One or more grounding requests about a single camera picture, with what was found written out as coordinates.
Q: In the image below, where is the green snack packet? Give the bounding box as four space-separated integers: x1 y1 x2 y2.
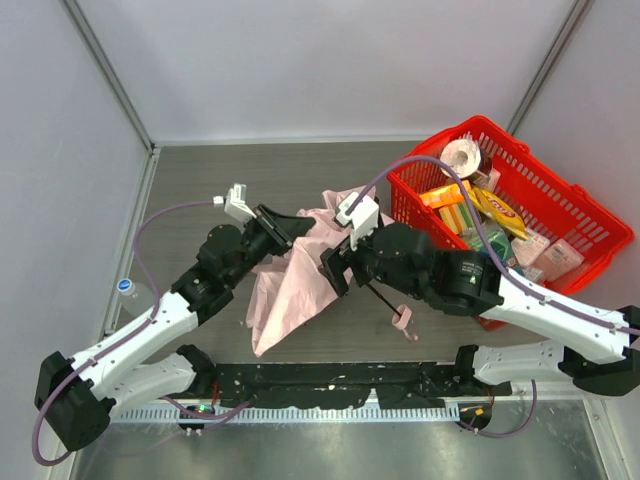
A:
460 220 513 262

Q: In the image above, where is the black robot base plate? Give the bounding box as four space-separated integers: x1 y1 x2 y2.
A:
210 362 512 410

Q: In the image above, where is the yellow green sponge pack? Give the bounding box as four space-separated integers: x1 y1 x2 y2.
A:
438 201 477 235

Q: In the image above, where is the pink packaged item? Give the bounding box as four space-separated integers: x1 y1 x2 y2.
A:
511 229 550 267

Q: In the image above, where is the blue snack packet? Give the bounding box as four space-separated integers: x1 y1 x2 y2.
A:
502 251 524 275

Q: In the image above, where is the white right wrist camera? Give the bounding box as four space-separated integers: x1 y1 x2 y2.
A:
334 191 379 251

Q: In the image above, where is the orange snack box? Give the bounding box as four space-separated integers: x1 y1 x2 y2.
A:
419 180 472 210

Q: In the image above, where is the dark brown jar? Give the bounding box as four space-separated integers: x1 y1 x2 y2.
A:
469 149 493 189

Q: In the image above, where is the toilet paper roll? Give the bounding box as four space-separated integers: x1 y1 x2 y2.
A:
440 138 482 179

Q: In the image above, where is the yellow Lays chips bag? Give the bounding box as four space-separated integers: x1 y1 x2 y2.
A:
469 187 529 240

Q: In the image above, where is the clear plastic water bottle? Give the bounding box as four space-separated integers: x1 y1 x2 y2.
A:
117 278 155 317

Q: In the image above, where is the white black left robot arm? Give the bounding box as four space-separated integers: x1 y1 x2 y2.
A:
31 205 315 465

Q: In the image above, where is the white slotted cable duct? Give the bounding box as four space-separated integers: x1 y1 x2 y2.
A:
113 401 460 425

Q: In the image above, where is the clear labelled plastic container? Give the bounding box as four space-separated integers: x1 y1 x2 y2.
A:
532 239 584 282

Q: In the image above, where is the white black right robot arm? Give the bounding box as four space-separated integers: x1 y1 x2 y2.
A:
320 223 639 397

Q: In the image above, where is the pink and black umbrella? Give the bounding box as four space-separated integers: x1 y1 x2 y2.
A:
244 182 419 359

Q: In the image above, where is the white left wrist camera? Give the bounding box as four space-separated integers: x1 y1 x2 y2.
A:
212 183 256 224

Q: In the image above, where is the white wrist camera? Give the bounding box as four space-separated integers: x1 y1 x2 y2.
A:
212 183 256 224
334 191 379 251

